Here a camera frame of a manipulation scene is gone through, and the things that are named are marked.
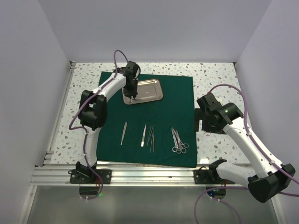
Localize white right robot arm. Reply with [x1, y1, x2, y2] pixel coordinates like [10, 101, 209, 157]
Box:
[194, 93, 296, 203]

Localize stainless steel instrument tray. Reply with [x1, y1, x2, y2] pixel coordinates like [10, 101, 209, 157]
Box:
[123, 79, 164, 105]

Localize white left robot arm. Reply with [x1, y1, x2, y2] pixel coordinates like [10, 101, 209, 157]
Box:
[76, 61, 141, 183]

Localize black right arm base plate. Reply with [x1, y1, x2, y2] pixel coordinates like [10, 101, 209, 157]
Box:
[193, 166, 234, 185]

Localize aluminium rail frame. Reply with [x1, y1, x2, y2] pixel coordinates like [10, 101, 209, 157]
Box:
[17, 61, 281, 224]

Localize silver pointed tweezers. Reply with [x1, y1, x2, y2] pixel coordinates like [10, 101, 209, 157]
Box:
[146, 125, 153, 146]
[150, 126, 155, 153]

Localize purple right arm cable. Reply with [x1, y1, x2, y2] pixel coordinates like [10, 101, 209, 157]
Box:
[195, 84, 299, 224]

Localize dark green surgical cloth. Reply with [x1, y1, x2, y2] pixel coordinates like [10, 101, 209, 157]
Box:
[97, 74, 197, 168]

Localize silver scalpel handle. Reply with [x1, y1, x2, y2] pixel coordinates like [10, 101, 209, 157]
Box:
[120, 122, 127, 145]

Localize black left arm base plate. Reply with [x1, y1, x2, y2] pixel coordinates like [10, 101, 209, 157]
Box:
[68, 169, 112, 184]

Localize silver surgical scissors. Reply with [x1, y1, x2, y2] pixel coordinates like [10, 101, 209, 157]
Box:
[173, 131, 189, 154]
[171, 128, 182, 154]

